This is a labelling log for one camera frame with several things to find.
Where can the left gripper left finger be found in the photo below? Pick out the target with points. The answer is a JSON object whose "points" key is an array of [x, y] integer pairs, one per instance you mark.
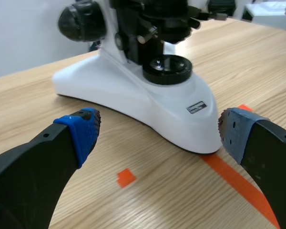
{"points": [[38, 167]]}

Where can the white and black microscope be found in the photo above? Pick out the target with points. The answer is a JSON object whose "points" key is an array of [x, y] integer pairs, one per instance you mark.
{"points": [[124, 95]]}

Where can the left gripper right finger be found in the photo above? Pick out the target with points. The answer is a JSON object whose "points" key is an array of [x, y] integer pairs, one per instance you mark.
{"points": [[271, 155]]}

